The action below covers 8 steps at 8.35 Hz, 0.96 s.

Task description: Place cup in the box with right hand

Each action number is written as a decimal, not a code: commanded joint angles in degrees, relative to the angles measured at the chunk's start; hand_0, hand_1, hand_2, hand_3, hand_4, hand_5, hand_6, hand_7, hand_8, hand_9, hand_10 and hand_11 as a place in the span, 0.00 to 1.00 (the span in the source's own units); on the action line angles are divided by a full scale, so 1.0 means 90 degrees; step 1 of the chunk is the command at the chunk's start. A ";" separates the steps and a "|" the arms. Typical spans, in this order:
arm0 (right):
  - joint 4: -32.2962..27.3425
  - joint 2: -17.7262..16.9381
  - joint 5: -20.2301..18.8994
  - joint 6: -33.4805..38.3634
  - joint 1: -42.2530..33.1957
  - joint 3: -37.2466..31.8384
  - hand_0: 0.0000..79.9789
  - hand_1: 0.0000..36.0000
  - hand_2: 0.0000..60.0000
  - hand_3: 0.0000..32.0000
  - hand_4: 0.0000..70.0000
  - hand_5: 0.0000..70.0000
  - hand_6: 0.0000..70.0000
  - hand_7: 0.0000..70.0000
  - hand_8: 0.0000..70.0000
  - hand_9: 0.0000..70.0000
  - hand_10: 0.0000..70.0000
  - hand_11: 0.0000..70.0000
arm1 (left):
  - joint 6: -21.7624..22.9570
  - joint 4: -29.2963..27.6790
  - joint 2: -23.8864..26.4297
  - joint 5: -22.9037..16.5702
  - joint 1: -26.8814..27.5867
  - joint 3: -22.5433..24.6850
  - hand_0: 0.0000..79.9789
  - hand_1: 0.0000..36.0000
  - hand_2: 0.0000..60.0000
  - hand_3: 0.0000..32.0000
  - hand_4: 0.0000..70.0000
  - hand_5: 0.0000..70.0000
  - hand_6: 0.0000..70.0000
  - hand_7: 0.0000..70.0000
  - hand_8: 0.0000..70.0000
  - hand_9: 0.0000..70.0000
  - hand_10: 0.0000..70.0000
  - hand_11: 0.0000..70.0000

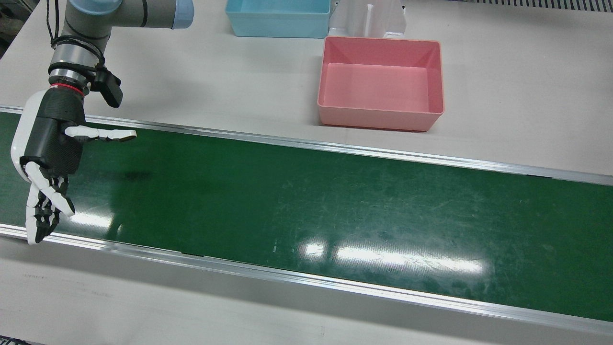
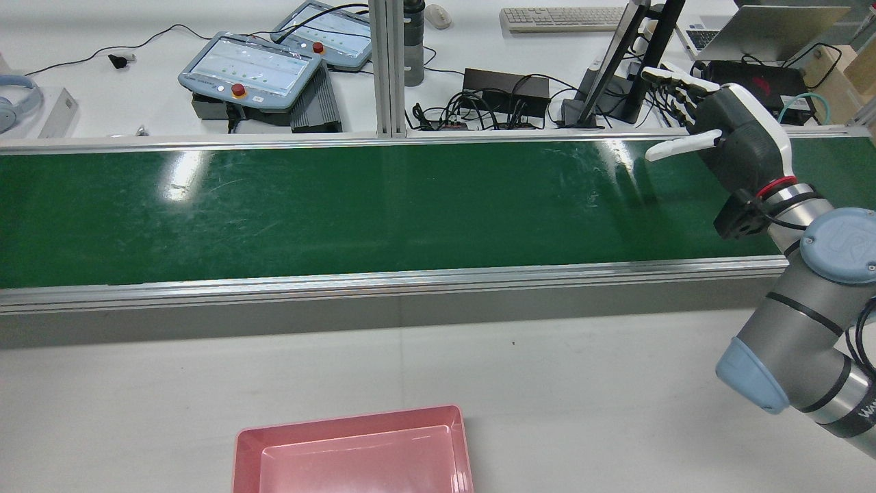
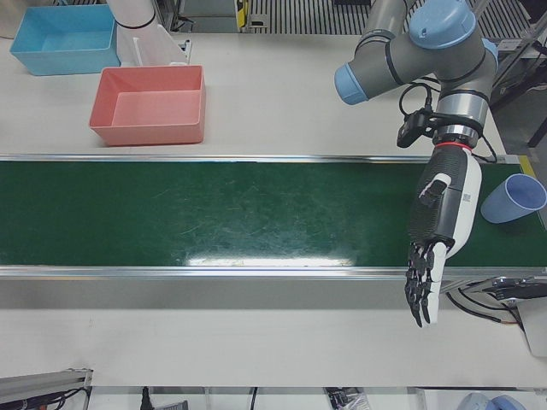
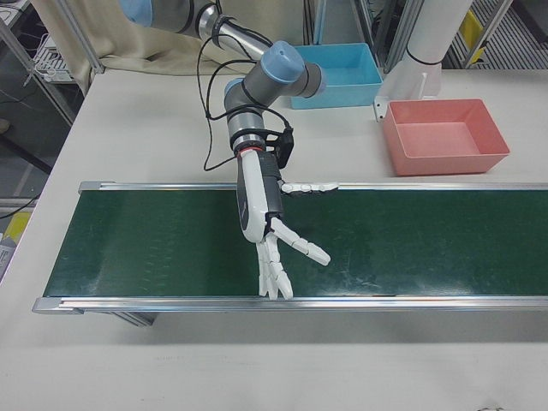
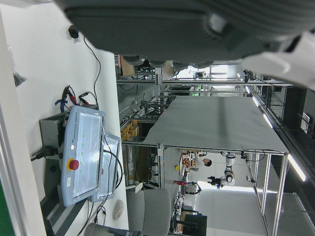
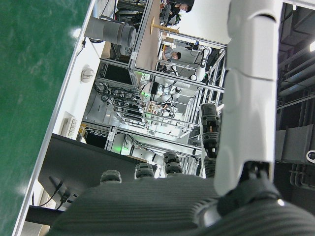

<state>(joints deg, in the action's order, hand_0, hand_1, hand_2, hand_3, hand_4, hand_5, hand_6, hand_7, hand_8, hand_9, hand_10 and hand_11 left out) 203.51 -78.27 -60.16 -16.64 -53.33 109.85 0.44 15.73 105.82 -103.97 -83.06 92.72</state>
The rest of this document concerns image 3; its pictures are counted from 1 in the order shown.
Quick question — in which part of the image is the black cable bundle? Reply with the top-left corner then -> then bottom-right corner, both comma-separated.
445,279 -> 525,329

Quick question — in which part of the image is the green conveyor belt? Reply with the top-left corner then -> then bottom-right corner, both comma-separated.
0,152 -> 547,312
0,160 -> 547,269

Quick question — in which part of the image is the pink plastic box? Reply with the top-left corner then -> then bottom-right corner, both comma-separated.
88,64 -> 207,148

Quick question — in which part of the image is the clear plastic container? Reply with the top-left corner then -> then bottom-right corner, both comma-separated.
106,0 -> 192,68

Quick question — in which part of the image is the blue plastic box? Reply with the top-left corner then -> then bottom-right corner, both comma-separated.
9,4 -> 121,77

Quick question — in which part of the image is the ribbed metal grating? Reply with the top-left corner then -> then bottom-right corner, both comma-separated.
249,0 -> 535,35

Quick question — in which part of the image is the black camera cable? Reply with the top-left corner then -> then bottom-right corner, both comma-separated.
398,80 -> 499,165

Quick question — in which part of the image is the aluminium profile bar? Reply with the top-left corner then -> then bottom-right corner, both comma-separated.
0,367 -> 94,406

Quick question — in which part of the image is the blue plastic cup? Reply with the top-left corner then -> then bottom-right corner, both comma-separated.
479,173 -> 547,225

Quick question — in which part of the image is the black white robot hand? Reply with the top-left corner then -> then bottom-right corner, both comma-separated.
403,143 -> 484,330

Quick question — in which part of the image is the clear bag with black parts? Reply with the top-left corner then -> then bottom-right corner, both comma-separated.
323,387 -> 369,410

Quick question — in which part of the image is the yellow black striped post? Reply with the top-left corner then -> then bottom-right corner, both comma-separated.
233,0 -> 253,32

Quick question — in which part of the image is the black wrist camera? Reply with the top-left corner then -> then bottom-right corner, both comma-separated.
396,109 -> 433,149

